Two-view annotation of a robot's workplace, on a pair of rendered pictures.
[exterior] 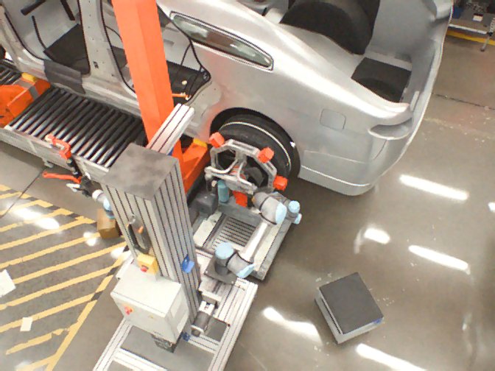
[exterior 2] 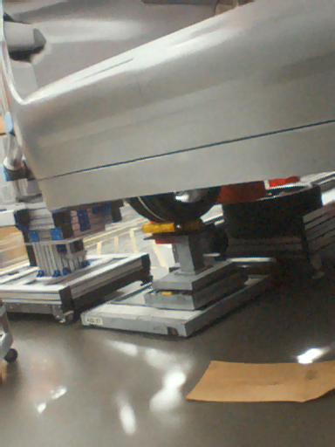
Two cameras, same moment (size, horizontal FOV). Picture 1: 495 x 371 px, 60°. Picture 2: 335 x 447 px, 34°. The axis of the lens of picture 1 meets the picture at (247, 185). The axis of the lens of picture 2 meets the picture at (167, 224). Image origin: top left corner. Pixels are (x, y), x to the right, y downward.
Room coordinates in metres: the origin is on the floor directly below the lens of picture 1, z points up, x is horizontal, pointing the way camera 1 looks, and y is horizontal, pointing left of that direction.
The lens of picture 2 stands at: (3.17, -2.95, 0.92)
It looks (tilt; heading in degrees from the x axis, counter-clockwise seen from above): 8 degrees down; 109
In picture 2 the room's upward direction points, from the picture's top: 12 degrees counter-clockwise
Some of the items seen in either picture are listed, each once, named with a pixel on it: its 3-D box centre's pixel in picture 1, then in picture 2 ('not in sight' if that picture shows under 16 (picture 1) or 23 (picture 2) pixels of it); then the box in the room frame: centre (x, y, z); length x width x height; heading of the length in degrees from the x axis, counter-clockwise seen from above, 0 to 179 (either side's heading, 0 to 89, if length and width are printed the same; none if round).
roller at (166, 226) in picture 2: not in sight; (160, 227); (2.15, -0.11, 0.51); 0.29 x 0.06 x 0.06; 155
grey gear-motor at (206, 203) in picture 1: (213, 195); (207, 251); (2.28, 0.30, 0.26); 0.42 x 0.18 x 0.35; 155
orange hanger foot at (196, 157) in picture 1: (194, 152); (221, 175); (2.41, 0.46, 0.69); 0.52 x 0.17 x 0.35; 155
